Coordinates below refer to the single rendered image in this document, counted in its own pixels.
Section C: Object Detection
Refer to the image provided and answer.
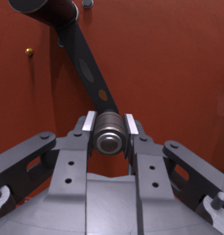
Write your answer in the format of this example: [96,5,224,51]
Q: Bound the grey hex bolt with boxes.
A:
[82,0,94,9]

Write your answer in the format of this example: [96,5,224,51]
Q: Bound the dark crank with metal grip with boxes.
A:
[8,0,129,156]

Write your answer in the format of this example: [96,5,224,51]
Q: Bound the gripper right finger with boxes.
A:
[123,113,224,223]

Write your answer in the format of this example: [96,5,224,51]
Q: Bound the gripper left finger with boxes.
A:
[0,110,98,220]

